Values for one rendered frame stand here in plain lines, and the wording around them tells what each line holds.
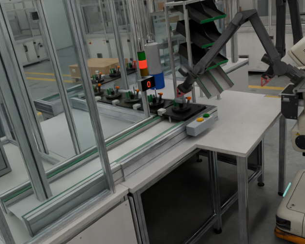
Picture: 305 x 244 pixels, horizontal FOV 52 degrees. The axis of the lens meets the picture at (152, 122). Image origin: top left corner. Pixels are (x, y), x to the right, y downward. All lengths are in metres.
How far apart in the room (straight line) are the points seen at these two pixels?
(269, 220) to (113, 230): 1.43
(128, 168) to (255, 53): 4.92
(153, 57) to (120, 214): 1.75
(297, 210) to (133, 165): 1.20
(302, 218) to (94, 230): 1.37
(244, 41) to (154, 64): 3.51
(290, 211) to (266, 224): 0.36
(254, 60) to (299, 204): 4.25
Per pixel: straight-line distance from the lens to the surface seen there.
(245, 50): 6.34
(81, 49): 1.34
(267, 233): 2.59
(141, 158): 1.71
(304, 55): 2.05
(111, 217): 1.61
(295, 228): 2.38
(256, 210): 2.77
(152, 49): 3.00
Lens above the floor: 1.75
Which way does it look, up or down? 23 degrees down
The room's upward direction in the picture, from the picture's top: 9 degrees counter-clockwise
